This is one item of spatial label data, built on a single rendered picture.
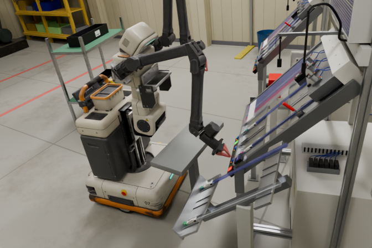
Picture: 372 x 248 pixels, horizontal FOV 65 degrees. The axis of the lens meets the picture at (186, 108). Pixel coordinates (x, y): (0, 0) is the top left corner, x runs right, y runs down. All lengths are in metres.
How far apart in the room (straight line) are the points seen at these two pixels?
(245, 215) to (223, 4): 4.80
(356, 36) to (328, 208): 0.89
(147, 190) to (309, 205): 1.09
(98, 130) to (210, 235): 1.06
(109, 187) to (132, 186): 0.19
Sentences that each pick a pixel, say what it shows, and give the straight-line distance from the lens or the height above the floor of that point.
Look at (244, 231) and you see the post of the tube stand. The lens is 1.38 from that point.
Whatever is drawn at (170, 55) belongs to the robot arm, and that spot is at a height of 1.29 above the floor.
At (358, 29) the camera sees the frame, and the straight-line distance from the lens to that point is 1.23.
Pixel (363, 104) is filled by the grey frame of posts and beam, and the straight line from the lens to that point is 1.32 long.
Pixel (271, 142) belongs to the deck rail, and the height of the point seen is 0.91.
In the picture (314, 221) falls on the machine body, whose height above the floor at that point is 0.41.
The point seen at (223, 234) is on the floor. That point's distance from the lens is 2.21.
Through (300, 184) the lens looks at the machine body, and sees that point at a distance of 1.67.
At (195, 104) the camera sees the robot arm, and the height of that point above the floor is 1.04.
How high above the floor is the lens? 1.76
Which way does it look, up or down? 29 degrees down
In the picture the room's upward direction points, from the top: 8 degrees counter-clockwise
